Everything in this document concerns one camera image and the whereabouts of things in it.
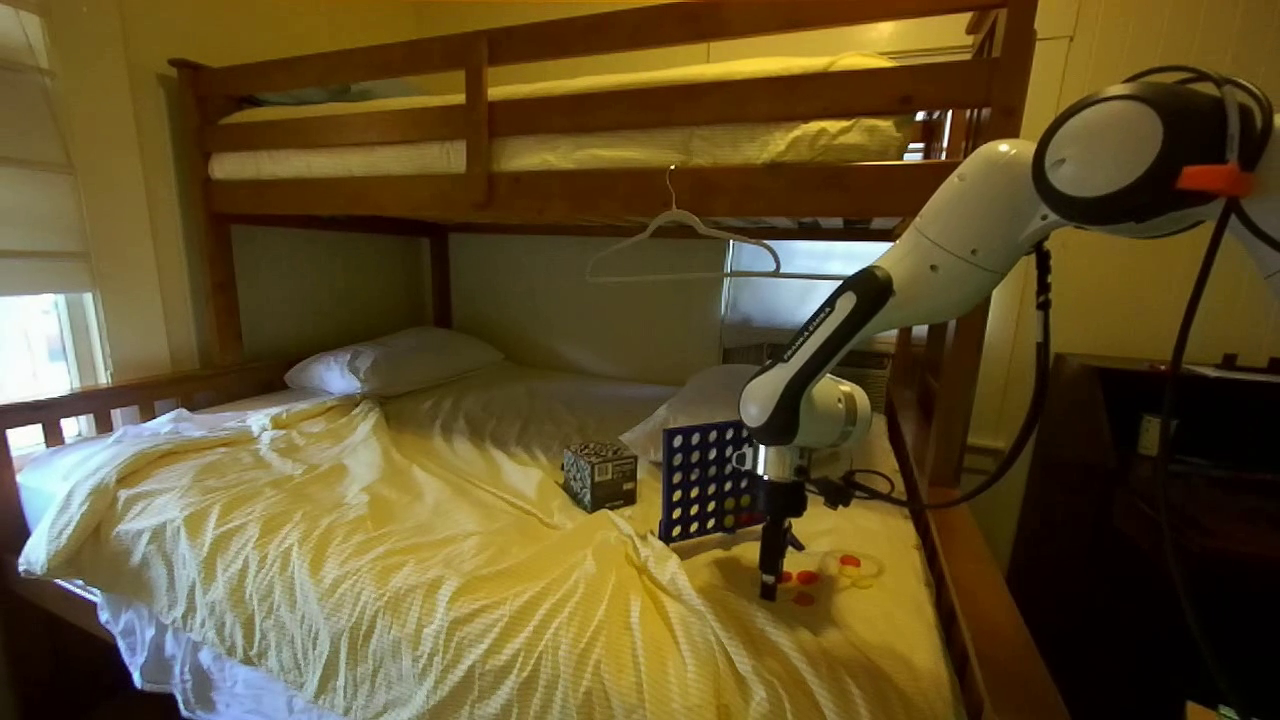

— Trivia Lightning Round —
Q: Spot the white pillow behind grid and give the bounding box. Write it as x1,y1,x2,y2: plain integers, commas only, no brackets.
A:
619,365,756,465

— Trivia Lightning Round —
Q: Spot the wooden bunk bed frame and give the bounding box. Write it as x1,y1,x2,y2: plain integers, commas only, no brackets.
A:
0,0,1070,720

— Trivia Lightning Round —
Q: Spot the yellow bed sheet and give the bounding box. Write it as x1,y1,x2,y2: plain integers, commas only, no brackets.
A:
21,365,962,720

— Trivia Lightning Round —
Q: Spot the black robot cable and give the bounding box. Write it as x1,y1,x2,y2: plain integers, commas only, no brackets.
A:
805,61,1280,720

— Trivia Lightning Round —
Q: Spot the red disc right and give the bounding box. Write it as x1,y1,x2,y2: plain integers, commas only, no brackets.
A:
837,553,866,570

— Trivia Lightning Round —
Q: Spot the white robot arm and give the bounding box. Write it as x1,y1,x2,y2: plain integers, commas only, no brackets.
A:
739,65,1280,599

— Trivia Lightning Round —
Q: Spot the window blind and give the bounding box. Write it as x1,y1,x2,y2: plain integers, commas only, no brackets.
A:
0,0,94,297

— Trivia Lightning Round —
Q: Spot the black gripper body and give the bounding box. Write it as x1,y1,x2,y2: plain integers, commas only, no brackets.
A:
756,444,808,553

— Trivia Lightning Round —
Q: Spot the white plastic hanger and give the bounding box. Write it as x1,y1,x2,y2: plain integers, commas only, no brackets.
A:
586,165,783,284

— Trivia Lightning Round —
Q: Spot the patterned cube box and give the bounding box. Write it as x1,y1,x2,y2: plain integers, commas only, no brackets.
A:
562,444,637,513

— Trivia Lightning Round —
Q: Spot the dark wooden dresser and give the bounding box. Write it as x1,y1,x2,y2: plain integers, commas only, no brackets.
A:
1009,356,1280,720

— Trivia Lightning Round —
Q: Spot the white pillow near headboard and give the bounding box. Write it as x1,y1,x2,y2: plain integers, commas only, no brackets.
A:
285,327,501,395

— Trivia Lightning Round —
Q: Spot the upper bunk mattress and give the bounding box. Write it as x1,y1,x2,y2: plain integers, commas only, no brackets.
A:
209,56,940,178

